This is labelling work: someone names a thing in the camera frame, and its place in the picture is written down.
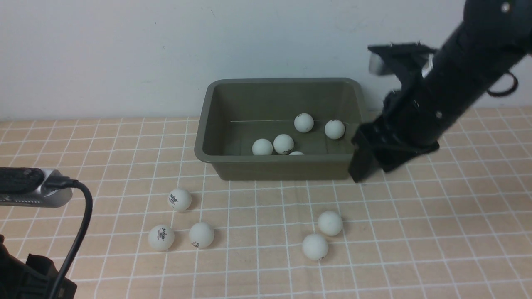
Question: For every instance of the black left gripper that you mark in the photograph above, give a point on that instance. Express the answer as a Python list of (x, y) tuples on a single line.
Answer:
[(31, 280)]

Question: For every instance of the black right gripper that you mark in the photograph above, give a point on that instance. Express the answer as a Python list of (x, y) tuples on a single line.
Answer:
[(395, 132)]

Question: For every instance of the white ball plain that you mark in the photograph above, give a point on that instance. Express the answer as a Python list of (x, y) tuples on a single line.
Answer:
[(334, 129), (201, 235)]

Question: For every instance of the white ball logo top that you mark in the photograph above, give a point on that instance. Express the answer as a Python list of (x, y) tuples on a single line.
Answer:
[(304, 123)]

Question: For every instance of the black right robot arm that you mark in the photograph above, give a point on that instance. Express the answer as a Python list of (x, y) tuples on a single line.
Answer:
[(439, 85)]

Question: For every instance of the olive plastic bin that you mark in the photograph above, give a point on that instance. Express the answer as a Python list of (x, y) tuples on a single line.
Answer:
[(236, 112)]

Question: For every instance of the checkered beige tablecloth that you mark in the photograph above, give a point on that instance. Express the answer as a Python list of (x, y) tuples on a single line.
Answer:
[(453, 225)]

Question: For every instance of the white ball upper left group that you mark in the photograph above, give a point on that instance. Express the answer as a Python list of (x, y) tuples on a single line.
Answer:
[(179, 199)]

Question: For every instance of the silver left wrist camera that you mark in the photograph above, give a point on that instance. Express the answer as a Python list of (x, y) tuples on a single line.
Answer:
[(34, 187)]

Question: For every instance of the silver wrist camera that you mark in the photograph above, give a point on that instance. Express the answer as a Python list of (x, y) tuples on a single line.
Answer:
[(34, 187), (378, 67)]

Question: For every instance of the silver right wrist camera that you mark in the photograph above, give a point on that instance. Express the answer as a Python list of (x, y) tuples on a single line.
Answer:
[(378, 67)]

